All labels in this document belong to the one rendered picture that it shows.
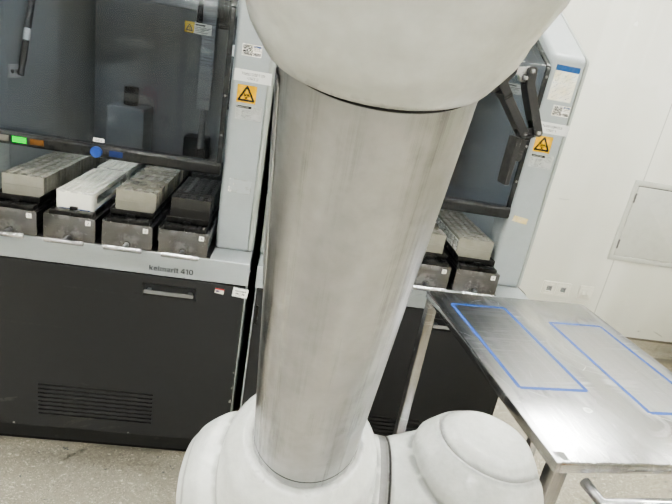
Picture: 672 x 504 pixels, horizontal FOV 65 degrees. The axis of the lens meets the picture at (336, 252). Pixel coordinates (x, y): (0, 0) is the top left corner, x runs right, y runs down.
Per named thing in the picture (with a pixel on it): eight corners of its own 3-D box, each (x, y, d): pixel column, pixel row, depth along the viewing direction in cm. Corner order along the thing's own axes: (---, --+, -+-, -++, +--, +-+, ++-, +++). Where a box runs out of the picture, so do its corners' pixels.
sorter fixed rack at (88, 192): (94, 186, 173) (94, 167, 171) (125, 190, 175) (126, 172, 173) (55, 211, 146) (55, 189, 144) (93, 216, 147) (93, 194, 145)
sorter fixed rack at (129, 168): (123, 167, 203) (124, 151, 201) (150, 171, 204) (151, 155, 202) (96, 184, 175) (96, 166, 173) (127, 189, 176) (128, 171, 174)
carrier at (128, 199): (158, 212, 154) (159, 192, 152) (156, 214, 152) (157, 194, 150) (116, 206, 152) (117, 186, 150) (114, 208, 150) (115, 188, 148)
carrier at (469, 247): (487, 258, 166) (492, 240, 164) (489, 261, 164) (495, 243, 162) (452, 253, 165) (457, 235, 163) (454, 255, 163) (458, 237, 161)
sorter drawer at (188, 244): (199, 192, 212) (201, 170, 209) (234, 197, 214) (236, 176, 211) (153, 258, 144) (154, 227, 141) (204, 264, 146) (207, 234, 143)
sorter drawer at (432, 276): (371, 217, 221) (375, 197, 218) (403, 222, 222) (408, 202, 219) (404, 290, 152) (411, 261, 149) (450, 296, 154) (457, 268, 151)
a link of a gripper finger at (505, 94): (482, 71, 75) (491, 65, 75) (515, 138, 79) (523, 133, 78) (492, 71, 71) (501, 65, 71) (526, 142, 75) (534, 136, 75)
